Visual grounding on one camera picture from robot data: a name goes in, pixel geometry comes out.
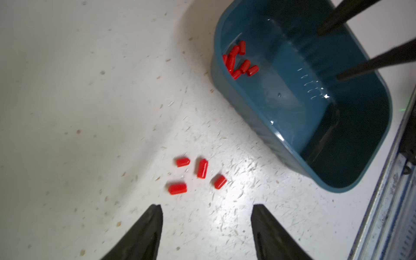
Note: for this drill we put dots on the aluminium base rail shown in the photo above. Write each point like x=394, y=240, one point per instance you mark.
x=388, y=229

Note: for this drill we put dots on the dark teal storage box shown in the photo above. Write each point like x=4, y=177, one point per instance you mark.
x=323, y=128

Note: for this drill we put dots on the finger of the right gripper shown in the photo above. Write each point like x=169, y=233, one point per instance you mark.
x=404, y=53
x=346, y=10

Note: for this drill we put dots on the red sleeve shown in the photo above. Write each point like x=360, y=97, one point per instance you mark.
x=183, y=161
x=202, y=168
x=177, y=188
x=220, y=182

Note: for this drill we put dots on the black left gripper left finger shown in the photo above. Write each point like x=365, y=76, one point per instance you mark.
x=142, y=240

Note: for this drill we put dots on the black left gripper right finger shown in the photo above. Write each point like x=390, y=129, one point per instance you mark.
x=272, y=241

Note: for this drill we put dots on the red sleeves pile in box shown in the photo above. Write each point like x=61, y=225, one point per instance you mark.
x=236, y=62

